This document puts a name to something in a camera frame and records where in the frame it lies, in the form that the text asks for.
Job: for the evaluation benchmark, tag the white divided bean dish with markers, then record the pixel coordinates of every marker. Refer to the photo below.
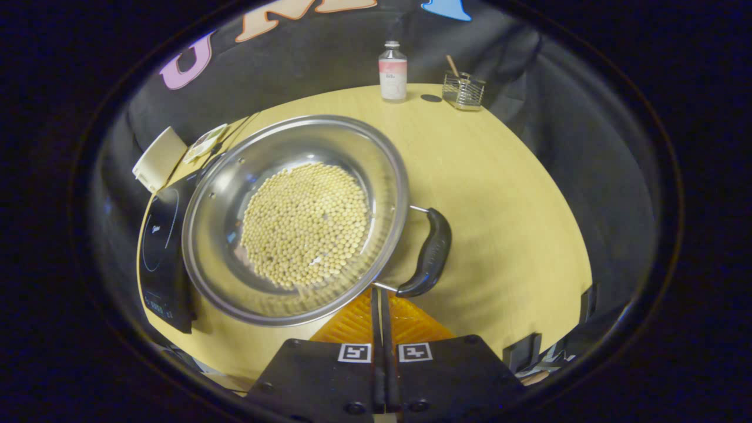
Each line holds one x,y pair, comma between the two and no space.
204,143

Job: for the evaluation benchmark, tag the black induction cooktop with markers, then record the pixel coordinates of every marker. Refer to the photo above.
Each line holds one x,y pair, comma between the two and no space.
161,252

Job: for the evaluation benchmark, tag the clear bottle pink label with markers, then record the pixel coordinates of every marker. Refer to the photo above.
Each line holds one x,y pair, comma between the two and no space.
392,76

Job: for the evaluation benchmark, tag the pile of yellow soybeans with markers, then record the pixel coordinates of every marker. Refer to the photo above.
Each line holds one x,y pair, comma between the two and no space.
305,223

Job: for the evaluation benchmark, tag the stainless steel pot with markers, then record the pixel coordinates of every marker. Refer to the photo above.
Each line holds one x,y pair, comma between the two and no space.
235,194

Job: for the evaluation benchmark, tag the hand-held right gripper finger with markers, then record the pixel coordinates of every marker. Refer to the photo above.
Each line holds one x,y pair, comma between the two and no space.
388,329
376,329

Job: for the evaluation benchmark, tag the white toaster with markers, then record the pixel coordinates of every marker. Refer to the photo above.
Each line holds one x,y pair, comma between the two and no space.
160,160

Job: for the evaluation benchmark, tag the thin wooden stick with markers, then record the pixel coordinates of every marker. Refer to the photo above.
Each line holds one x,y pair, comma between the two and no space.
452,64

